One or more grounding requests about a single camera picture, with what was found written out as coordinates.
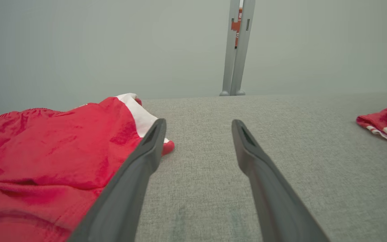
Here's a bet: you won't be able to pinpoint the orange sign behind posts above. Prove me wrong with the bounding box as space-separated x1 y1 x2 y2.
231 7 243 48

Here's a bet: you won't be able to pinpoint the grey partition post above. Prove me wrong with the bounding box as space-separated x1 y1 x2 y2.
230 0 256 96
220 0 241 96

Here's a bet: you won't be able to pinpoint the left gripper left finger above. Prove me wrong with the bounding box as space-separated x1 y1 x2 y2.
67 118 166 242

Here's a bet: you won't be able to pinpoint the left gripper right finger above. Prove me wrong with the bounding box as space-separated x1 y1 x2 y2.
232 119 330 242

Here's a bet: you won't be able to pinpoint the red shorts with white stripe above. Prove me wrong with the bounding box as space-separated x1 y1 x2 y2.
0 93 175 242

